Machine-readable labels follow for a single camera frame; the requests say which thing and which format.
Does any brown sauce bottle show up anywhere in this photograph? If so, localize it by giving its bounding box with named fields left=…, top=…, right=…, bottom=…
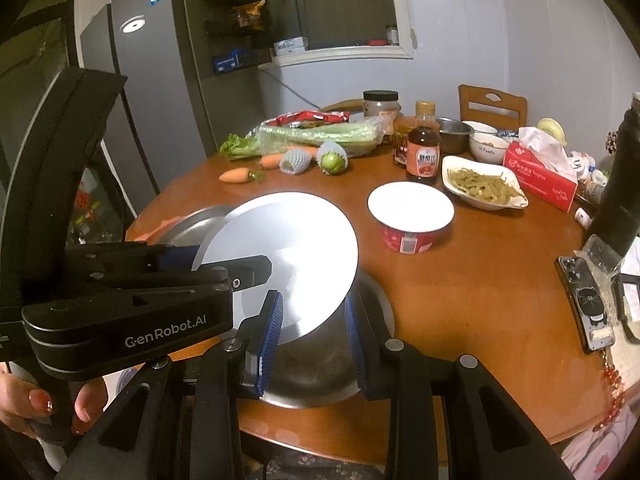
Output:
left=405, top=100, right=443, bottom=183

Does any glass jar with black lid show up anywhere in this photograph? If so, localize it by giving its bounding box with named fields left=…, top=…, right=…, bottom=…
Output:
left=362, top=89, right=402, bottom=122

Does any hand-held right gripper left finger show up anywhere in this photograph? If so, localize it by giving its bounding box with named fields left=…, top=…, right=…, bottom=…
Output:
left=57, top=290, right=284, bottom=480

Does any pink bear-shaped plate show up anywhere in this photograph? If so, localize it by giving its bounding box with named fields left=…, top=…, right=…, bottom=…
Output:
left=131, top=214, right=187, bottom=242

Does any large carrot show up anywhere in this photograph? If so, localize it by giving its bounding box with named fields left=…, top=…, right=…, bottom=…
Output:
left=219, top=167, right=266, bottom=185

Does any pale yellow tape roll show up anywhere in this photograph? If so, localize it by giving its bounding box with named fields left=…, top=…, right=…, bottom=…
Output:
left=536, top=117, right=569, bottom=147

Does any red paper bowl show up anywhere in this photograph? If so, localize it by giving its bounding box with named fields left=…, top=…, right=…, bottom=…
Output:
left=367, top=181, right=456, bottom=256

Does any shiny metal plate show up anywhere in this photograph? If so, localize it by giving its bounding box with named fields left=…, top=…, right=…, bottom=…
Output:
left=191, top=192, right=360, bottom=347

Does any green fruit in foam net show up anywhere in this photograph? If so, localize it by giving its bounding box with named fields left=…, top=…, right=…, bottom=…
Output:
left=315, top=141, right=349, bottom=177
left=279, top=147, right=318, bottom=177

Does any white ceramic bowl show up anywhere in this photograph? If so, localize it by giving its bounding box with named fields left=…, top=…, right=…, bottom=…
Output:
left=462, top=120, right=499, bottom=137
left=468, top=131, right=512, bottom=164

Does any white dish of pickled vegetables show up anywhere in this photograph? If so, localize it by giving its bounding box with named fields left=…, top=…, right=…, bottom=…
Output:
left=442, top=155, right=530, bottom=211

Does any white box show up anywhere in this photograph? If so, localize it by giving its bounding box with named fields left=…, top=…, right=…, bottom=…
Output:
left=273, top=38, right=307, bottom=57

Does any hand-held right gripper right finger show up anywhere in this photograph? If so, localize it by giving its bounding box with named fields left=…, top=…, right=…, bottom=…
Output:
left=344, top=291, right=573, bottom=480

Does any blue box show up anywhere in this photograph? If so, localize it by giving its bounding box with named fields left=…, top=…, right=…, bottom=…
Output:
left=211, top=49, right=262, bottom=74

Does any red-label sauce jar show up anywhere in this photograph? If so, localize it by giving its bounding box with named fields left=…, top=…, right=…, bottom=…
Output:
left=392, top=117, right=417, bottom=167

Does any phone with clear case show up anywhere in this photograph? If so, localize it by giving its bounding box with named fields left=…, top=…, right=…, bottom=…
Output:
left=556, top=254, right=617, bottom=355

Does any small round metal plate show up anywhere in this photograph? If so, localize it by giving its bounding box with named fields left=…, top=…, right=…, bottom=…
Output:
left=239, top=269, right=397, bottom=409

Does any celery in plastic bag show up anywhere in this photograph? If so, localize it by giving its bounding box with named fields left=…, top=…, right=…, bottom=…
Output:
left=219, top=117, right=387, bottom=162

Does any red tissue box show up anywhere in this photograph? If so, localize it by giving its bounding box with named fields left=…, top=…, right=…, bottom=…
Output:
left=502, top=126, right=579, bottom=213

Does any grey wall cable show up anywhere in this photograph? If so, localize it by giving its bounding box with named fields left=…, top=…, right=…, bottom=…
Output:
left=259, top=67, right=326, bottom=111

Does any red snack packet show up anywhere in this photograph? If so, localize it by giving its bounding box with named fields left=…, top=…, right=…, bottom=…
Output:
left=259, top=109, right=352, bottom=130

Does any red bead bracelet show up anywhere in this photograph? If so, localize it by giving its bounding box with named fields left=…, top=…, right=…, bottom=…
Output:
left=594, top=349, right=627, bottom=432

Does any metal bowl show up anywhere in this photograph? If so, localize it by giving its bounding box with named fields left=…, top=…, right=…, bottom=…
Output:
left=434, top=117, right=474, bottom=157

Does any white window frame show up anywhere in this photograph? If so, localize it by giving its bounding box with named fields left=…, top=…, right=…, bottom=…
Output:
left=257, top=0, right=416, bottom=68

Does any wooden chair back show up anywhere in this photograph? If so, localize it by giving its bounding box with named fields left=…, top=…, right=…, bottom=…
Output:
left=458, top=84, right=528, bottom=132

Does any large round metal plate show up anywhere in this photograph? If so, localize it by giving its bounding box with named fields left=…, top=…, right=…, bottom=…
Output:
left=152, top=204, right=237, bottom=248

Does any wooden chair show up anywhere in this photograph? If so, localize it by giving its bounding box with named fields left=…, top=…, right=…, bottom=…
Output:
left=458, top=84, right=528, bottom=132
left=319, top=98, right=367, bottom=114

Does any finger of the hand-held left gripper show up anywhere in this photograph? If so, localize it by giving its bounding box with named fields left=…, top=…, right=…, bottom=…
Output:
left=192, top=255, right=273, bottom=306
left=146, top=242, right=201, bottom=270

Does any grey refrigerator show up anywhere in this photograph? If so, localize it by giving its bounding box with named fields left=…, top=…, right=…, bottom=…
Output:
left=75, top=0, right=213, bottom=202

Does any person's left hand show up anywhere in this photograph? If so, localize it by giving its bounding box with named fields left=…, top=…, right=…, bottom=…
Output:
left=0, top=367, right=108, bottom=441

